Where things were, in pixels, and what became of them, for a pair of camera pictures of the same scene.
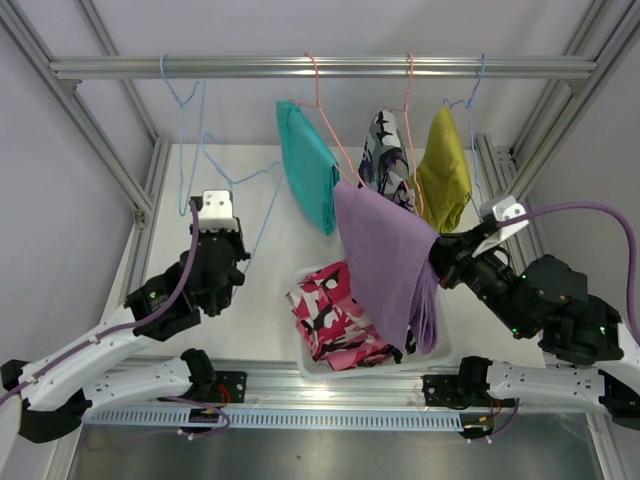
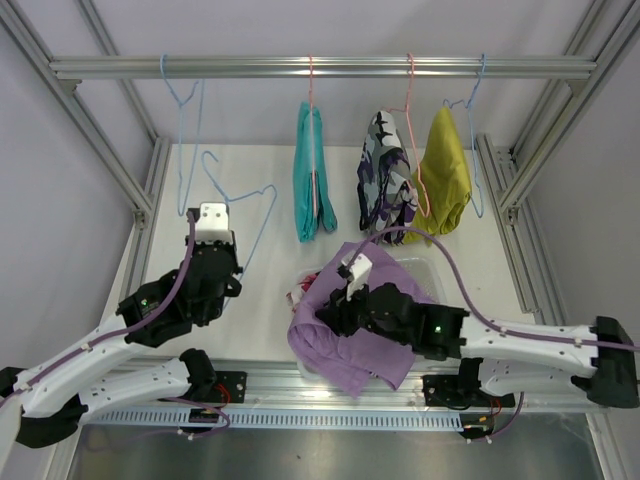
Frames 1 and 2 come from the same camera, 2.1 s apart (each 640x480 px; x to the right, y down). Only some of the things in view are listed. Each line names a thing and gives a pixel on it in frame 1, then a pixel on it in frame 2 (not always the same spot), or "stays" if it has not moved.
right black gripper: x=451 y=254 to x=337 y=311
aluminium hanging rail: x=331 y=68 stays
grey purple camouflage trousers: x=384 y=166 stays
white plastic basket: x=443 y=358 to x=424 y=275
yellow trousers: x=443 y=180 stays
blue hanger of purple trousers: x=241 y=180 to x=240 y=198
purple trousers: x=392 y=253 to x=367 y=354
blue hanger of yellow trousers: x=470 y=134 stays
